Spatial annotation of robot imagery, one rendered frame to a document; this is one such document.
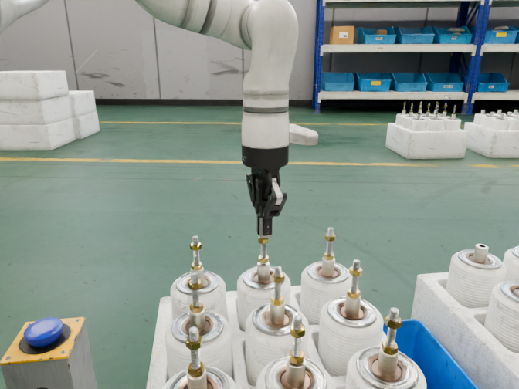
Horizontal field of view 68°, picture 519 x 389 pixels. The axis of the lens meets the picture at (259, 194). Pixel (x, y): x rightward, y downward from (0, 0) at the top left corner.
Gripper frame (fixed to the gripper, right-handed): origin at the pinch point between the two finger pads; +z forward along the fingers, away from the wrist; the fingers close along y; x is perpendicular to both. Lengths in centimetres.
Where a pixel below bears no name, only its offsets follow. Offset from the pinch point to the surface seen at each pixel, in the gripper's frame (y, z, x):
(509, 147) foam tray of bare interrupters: -120, 27, 221
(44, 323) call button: 12.0, 2.5, -32.3
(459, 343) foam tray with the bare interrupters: 15.2, 22.2, 32.3
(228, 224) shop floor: -80, 35, 16
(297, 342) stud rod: 23.4, 4.3, -5.0
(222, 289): 0.2, 10.8, -7.9
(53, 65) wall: -587, -20, -93
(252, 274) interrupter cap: -1.6, 10.1, -1.6
